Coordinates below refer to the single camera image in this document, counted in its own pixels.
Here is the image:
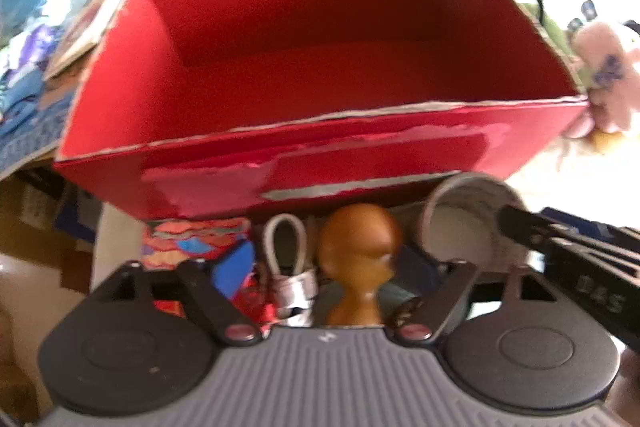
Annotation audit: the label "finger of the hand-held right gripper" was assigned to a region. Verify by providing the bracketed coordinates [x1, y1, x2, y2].
[542, 205, 627, 239]
[497, 205, 562, 254]

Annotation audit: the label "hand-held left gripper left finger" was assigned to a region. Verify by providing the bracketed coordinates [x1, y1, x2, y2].
[95, 239, 263, 348]

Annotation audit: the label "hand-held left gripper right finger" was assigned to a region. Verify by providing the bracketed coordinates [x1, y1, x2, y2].
[394, 258, 552, 345]

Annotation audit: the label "white belt with red ribbon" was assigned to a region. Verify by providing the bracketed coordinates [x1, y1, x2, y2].
[240, 213, 319, 329]

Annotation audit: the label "printed tape roll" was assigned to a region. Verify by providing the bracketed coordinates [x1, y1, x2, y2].
[419, 173, 532, 275]

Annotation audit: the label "brown gourd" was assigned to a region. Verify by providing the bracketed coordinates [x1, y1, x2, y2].
[317, 203, 404, 326]

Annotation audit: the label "red cardboard box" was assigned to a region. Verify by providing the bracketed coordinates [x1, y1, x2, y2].
[52, 0, 592, 221]

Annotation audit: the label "pink plush toy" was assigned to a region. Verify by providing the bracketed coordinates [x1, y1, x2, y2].
[564, 21, 640, 138]

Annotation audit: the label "cardboard boxes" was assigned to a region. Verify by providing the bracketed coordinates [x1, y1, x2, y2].
[0, 167, 103, 298]

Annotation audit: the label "blue checkered cloth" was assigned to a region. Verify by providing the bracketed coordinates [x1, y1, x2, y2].
[0, 99, 72, 180]

